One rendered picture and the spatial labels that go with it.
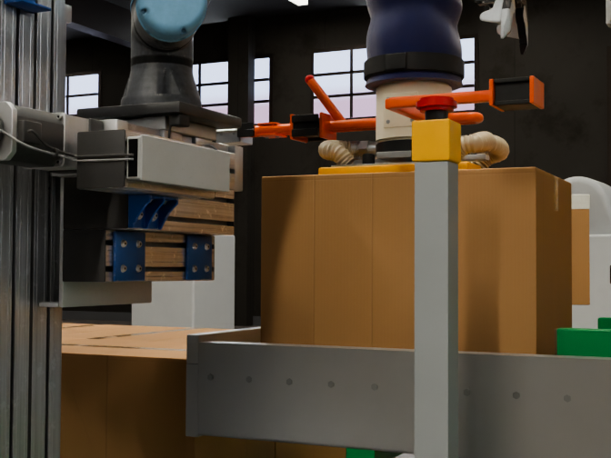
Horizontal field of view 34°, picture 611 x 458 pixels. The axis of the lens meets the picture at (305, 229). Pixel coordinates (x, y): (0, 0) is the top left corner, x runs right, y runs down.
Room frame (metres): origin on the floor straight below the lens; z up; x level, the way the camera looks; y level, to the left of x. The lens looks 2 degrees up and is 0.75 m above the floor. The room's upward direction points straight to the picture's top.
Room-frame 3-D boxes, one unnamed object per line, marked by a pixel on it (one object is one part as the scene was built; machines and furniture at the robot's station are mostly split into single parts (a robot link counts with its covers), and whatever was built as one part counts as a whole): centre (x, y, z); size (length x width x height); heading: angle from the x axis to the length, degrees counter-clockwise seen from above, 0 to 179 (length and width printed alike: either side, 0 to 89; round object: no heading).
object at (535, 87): (1.89, -0.40, 1.08); 0.09 x 0.08 x 0.05; 154
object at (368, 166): (2.17, -0.20, 0.97); 0.34 x 0.10 x 0.05; 64
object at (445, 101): (1.71, -0.22, 1.02); 0.07 x 0.07 x 0.04
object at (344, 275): (2.26, -0.26, 0.75); 0.60 x 0.40 x 0.40; 66
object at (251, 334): (2.41, 0.08, 0.58); 0.70 x 0.03 x 0.06; 155
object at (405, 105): (2.24, -0.01, 1.08); 0.93 x 0.30 x 0.04; 64
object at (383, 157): (2.26, -0.24, 1.01); 0.34 x 0.25 x 0.06; 64
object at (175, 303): (9.46, 1.14, 0.76); 0.76 x 0.68 x 1.52; 62
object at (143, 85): (1.88, 0.27, 1.09); 0.15 x 0.15 x 0.10
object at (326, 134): (2.37, -0.02, 1.08); 0.10 x 0.08 x 0.06; 154
